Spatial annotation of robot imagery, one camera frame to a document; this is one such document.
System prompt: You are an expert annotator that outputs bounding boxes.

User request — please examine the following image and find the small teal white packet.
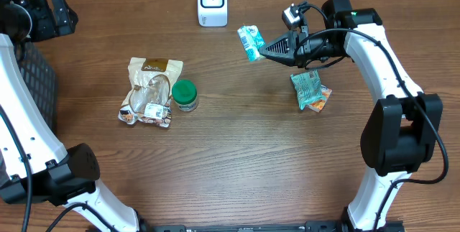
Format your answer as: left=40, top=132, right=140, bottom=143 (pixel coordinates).
left=237, top=25, right=265, bottom=62

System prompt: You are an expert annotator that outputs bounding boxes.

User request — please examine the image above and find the teal tissue packet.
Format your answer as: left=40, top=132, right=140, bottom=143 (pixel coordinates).
left=290, top=70, right=322, bottom=110

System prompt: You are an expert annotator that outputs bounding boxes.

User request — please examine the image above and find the orange white snack packet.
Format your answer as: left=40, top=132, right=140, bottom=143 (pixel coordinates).
left=307, top=85, right=332, bottom=113

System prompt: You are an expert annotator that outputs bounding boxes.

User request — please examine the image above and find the green lid seasoning jar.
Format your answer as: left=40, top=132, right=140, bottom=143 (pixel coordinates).
left=172, top=80, right=198, bottom=112

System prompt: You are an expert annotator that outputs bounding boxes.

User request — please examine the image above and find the beige brown snack pouch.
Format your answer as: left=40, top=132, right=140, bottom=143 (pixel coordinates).
left=118, top=57, right=183, bottom=128

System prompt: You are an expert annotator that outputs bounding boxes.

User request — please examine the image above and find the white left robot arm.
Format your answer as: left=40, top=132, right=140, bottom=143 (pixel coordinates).
left=1, top=0, right=149, bottom=231

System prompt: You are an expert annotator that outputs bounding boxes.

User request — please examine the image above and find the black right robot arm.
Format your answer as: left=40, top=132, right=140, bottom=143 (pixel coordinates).
left=259, top=0, right=443, bottom=231

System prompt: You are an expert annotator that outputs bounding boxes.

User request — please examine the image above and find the white barcode scanner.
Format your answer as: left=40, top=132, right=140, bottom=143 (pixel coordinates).
left=197, top=0, right=228, bottom=27

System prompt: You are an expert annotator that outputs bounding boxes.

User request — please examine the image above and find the dark grey mesh basket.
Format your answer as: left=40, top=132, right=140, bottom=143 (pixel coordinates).
left=14, top=42, right=58, bottom=133

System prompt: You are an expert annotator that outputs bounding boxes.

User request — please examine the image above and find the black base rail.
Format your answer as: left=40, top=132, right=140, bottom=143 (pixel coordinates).
left=143, top=220, right=405, bottom=232

